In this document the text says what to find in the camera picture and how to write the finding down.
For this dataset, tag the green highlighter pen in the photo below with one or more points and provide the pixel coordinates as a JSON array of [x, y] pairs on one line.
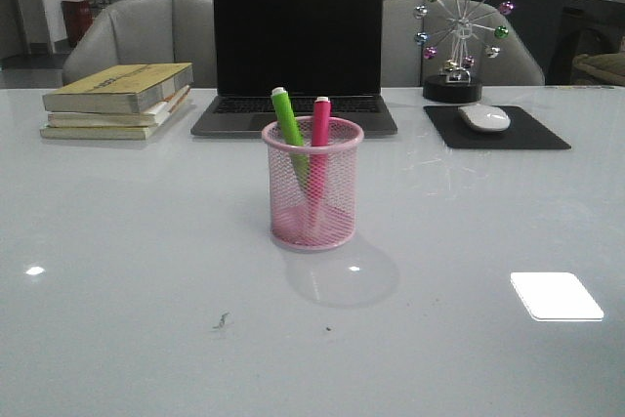
[[292, 136]]

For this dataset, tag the pink highlighter pen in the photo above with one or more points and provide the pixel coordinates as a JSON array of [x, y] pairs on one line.
[[320, 130]]

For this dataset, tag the pink mesh pen holder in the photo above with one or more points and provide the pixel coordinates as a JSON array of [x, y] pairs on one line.
[[290, 213]]

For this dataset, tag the grey laptop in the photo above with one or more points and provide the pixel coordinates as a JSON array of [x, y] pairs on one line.
[[311, 48]]

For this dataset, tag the middle book of stack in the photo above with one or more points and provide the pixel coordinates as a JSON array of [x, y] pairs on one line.
[[153, 116]]

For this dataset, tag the book of stack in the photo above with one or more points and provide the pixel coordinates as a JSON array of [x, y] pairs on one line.
[[97, 133], [153, 116]]

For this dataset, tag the white computer mouse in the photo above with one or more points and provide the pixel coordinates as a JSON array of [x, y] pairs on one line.
[[485, 118]]

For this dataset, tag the right grey chair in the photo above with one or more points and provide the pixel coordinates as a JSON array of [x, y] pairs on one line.
[[414, 46]]

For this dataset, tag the grey chair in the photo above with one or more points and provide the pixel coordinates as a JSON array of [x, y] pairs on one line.
[[414, 46], [148, 31]]

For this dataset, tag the ferris wheel desk toy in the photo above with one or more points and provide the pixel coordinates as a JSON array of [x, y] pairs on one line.
[[456, 81]]

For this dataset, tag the yellow top book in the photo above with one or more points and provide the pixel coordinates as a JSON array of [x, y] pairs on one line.
[[124, 88]]

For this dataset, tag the left grey chair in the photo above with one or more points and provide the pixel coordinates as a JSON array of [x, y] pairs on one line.
[[148, 31]]

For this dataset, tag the black mouse pad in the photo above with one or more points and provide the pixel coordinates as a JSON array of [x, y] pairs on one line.
[[525, 132]]

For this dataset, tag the bottom book of stack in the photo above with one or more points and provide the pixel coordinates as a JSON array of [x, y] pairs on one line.
[[97, 133]]

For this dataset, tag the red bin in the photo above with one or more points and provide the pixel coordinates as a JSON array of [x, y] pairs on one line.
[[77, 16]]

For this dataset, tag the olive cushion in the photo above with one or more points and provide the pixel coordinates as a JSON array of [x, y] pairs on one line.
[[609, 68]]

